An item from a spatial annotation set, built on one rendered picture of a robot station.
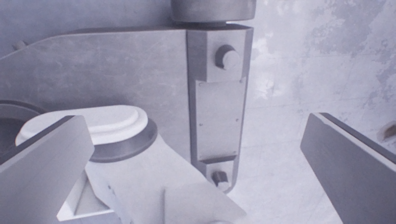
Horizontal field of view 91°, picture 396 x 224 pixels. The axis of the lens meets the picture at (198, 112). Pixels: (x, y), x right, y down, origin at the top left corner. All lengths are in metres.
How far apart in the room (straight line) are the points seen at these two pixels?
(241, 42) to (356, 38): 0.57
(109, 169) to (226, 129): 0.32
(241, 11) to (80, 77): 0.36
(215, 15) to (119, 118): 0.27
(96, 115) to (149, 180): 0.16
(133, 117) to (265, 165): 0.75
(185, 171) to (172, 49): 0.26
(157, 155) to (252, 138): 0.58
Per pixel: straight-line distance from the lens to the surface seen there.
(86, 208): 0.49
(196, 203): 0.25
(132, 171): 0.33
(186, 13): 0.45
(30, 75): 0.53
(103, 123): 0.36
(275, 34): 0.73
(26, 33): 0.70
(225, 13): 0.44
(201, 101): 0.48
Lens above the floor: 0.61
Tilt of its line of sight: 60 degrees down
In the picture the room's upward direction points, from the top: 157 degrees clockwise
